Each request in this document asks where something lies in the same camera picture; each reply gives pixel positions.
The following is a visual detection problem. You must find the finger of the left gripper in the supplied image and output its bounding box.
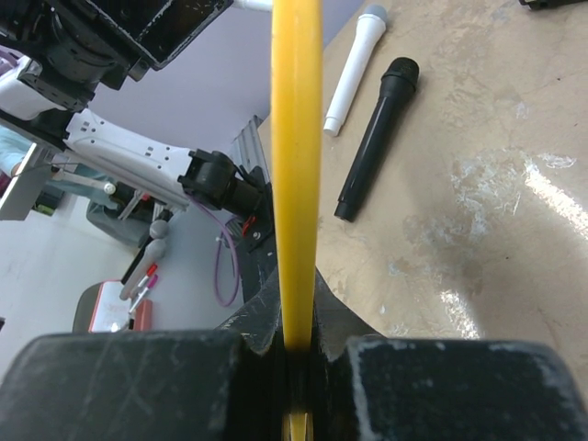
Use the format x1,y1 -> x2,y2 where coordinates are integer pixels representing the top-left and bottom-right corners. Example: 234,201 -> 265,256
128,0 -> 230,70

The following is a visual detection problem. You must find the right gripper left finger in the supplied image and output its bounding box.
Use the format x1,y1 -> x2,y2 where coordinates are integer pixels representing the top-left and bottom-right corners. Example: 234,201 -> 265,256
1,276 -> 286,440

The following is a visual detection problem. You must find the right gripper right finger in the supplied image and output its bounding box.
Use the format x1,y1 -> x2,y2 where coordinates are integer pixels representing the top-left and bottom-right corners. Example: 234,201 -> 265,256
311,277 -> 587,440

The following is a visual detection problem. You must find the orange framed whiteboard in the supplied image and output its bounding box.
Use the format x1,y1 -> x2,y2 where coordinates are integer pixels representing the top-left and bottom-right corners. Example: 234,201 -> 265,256
271,1 -> 322,440

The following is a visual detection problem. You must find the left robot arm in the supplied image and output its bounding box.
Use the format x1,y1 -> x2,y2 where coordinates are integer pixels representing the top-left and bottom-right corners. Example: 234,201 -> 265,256
1,1 -> 266,218

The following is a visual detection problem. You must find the small red framed whiteboard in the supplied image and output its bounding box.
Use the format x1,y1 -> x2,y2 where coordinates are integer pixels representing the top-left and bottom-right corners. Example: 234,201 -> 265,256
88,280 -> 131,333

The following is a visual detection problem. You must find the pink eraser block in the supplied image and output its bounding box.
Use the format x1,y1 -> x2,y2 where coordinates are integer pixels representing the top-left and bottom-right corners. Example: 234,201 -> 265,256
130,300 -> 153,332

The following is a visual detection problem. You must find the pink capped background marker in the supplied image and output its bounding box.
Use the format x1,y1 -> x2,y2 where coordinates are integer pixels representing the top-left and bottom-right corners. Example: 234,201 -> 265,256
129,274 -> 158,316

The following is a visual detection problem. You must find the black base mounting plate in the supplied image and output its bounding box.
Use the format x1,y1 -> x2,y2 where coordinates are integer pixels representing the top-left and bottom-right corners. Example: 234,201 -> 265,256
237,166 -> 277,303

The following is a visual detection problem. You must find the red capped background marker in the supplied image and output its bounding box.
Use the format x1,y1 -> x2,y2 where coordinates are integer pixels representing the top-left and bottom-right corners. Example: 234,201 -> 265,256
130,264 -> 158,300

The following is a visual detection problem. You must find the black microphone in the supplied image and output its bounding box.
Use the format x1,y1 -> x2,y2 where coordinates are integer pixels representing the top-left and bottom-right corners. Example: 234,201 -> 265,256
334,57 -> 420,222

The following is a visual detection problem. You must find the black hard case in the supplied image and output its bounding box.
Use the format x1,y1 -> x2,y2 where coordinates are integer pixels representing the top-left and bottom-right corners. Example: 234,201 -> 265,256
519,0 -> 586,10

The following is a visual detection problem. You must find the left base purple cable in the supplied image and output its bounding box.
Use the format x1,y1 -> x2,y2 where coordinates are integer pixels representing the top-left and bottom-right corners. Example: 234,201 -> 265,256
187,195 -> 241,308

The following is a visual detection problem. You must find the aluminium table frame rail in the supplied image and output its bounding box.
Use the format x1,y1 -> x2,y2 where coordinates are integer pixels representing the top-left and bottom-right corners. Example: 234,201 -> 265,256
229,115 -> 270,182

